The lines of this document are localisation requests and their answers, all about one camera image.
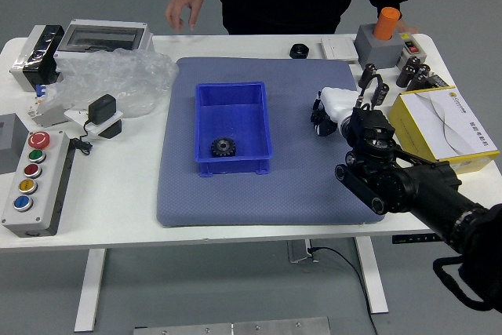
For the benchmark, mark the person's left hand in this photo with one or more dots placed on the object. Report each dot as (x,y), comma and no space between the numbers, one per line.
(408,29)

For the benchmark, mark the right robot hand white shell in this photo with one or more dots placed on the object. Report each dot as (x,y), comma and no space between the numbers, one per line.
(337,101)

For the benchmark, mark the person's right hand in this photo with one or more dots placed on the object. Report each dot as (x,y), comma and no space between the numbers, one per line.
(184,3)

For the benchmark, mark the small black gear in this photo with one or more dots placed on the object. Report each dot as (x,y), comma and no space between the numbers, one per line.
(317,117)

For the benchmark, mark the big black gear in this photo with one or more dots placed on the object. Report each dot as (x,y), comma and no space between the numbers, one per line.
(217,152)

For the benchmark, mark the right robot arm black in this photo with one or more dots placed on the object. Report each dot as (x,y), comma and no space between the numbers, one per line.
(412,186)

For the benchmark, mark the black hex nut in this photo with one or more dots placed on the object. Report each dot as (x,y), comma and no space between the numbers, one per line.
(300,51)

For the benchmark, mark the white distribution box clear lid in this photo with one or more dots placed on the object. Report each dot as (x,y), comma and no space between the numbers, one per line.
(102,37)

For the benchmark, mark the blue plastic box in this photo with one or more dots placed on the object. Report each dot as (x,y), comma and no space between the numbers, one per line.
(235,115)

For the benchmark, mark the grey square box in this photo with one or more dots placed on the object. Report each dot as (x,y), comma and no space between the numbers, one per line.
(12,146)

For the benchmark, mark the grey push button control box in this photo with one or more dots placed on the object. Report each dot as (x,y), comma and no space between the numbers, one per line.
(43,201)

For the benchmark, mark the orange cylinder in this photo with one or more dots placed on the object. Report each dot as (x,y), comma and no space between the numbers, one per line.
(386,23)

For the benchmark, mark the grey block holder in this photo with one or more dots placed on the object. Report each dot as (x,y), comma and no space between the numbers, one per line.
(376,52)

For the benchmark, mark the black capacitor cylinder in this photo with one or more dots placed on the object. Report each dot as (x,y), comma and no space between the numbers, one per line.
(408,70)
(383,93)
(419,76)
(366,74)

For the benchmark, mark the black electronic module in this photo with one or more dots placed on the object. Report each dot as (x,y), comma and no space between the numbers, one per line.
(438,81)

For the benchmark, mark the yellow and white carton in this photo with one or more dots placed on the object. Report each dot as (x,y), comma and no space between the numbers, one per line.
(431,115)

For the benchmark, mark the clear plastic bag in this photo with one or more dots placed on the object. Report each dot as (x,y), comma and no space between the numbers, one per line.
(117,76)

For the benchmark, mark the grey-blue mat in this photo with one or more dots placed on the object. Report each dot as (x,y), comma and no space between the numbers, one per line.
(274,201)

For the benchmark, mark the black power adapter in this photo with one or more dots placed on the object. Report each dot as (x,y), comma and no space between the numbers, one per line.
(102,106)

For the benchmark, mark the grey table control unit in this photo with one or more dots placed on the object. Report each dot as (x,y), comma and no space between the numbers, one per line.
(300,250)

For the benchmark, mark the black table control panel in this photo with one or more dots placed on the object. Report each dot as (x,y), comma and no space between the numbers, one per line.
(412,238)

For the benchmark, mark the white circuit breaker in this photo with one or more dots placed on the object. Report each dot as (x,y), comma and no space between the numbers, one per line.
(43,115)

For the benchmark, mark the white table leg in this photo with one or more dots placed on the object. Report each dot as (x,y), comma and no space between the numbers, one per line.
(90,288)
(372,280)

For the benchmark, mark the metal plate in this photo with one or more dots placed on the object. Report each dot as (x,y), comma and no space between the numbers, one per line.
(235,328)

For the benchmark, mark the switch box red black buttons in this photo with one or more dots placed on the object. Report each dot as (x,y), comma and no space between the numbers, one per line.
(411,46)

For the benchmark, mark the white wall switch plate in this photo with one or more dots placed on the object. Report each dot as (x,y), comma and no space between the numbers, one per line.
(339,49)

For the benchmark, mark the white bracket plate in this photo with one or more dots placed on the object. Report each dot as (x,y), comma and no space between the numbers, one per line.
(113,116)

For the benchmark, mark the black and white enclosure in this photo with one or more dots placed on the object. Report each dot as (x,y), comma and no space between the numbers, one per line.
(35,56)

